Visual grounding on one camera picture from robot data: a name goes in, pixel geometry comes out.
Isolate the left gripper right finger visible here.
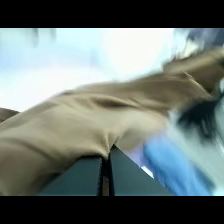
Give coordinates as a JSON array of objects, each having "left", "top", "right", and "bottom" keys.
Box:
[{"left": 109, "top": 144, "right": 175, "bottom": 197}]

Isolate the black garment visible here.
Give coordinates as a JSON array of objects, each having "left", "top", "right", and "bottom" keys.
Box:
[{"left": 178, "top": 93, "right": 224, "bottom": 143}]

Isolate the khaki T-shirt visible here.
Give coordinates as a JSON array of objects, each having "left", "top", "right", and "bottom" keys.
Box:
[{"left": 0, "top": 45, "right": 224, "bottom": 197}]

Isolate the blue garment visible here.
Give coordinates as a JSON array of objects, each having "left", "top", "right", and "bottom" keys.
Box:
[{"left": 142, "top": 132, "right": 216, "bottom": 197}]

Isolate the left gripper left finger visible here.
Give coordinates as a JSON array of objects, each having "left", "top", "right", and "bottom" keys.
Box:
[{"left": 37, "top": 155, "right": 103, "bottom": 197}]

